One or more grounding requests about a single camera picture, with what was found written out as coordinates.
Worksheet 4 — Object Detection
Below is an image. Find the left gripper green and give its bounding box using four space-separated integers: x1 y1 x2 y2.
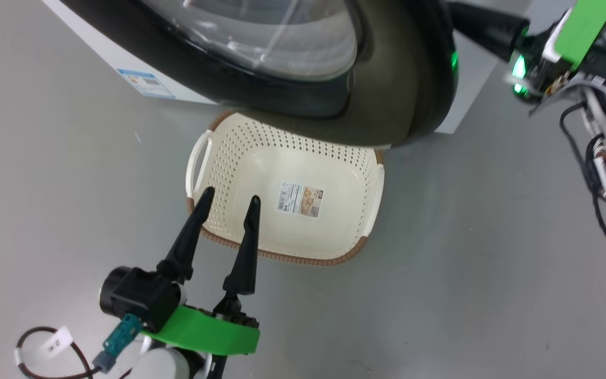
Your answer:
142 187 261 356

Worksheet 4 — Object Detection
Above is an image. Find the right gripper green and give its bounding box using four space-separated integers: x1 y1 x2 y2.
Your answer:
448 0 606 103

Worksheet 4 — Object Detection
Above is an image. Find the black glass washing machine door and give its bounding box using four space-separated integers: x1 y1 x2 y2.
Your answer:
61 0 459 148

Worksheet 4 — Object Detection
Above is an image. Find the cream perforated laundry basket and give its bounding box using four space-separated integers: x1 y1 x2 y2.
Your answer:
186 111 385 266

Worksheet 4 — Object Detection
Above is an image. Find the basket product label sticker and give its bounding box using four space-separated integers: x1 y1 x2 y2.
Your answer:
276 182 325 218

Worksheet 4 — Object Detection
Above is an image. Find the blue energy label sticker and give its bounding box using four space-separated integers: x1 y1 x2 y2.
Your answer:
117 68 176 99

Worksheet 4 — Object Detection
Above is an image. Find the teal left camera connector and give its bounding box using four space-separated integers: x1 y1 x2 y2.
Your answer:
92 314 143 374

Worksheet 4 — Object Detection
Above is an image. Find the black left camera cable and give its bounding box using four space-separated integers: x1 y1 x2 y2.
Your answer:
15 326 98 379

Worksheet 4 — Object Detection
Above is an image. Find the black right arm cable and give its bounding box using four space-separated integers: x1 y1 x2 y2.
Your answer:
560 103 606 258

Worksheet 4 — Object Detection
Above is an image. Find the white cable tag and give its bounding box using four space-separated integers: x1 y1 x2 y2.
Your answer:
37 325 75 360

